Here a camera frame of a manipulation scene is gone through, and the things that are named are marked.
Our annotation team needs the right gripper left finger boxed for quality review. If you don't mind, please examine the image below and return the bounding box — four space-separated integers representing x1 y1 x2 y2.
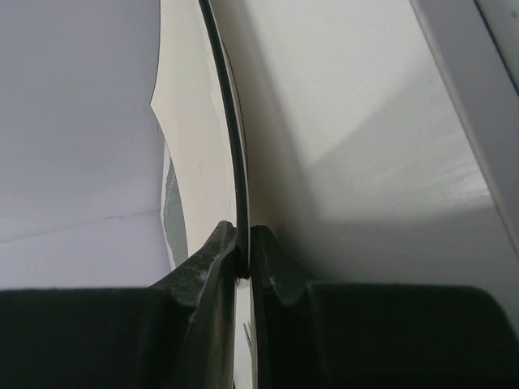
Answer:
1 221 238 388

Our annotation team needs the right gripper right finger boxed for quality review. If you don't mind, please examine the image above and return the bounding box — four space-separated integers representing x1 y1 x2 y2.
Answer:
250 226 518 388

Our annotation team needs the grey cloth placemat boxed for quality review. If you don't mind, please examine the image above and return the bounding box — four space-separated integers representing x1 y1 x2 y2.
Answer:
161 160 188 269

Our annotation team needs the white rectangular plate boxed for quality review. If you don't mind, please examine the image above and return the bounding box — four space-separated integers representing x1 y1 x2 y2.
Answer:
149 0 255 389

